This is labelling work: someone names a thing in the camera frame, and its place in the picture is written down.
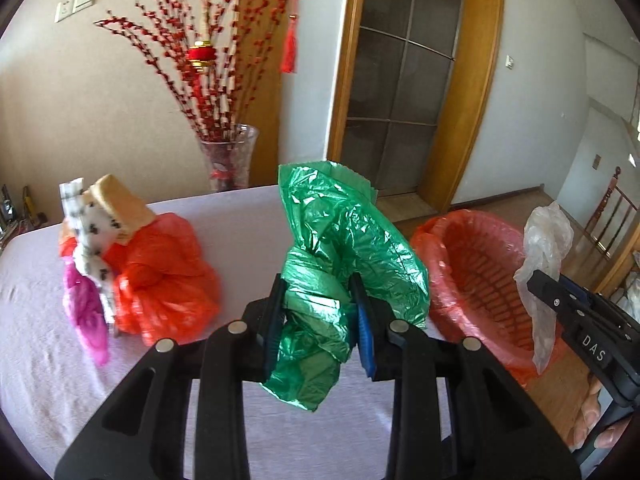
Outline white knotted plastic bag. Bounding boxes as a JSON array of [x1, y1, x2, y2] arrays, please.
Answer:
[[513, 202, 574, 375]]

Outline dark green plastic bag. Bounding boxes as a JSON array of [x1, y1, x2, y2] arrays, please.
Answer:
[[264, 160, 431, 412]]

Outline red plastic trash basket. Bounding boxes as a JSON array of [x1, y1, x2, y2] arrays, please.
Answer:
[[410, 209, 564, 385]]

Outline person right hand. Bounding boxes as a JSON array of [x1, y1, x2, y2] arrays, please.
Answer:
[[566, 375, 630, 450]]

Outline orange plastic bag left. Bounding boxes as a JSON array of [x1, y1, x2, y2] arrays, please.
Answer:
[[58, 212, 221, 346]]

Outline wooden chair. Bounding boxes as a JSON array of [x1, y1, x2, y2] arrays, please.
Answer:
[[585, 166, 639, 258]]

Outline magenta plastic bag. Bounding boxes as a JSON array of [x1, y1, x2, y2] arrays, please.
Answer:
[[63, 257, 110, 366]]

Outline tan paper bag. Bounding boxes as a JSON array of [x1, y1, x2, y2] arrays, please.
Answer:
[[84, 174, 156, 245]]

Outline white black-spotted bag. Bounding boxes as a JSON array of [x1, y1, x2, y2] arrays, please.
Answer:
[[58, 178, 120, 325]]

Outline clear glass vase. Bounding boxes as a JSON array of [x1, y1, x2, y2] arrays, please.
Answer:
[[200, 124, 259, 193]]

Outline small red lantern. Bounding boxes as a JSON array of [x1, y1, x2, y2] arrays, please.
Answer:
[[188, 40, 217, 74]]

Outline red berry branches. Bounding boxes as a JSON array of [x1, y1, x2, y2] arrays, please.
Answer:
[[94, 0, 285, 142]]

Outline glass panel door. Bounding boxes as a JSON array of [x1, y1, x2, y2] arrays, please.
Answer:
[[341, 0, 463, 195]]

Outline wall switch and socket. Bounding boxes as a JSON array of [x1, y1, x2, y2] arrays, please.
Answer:
[[54, 0, 96, 23]]

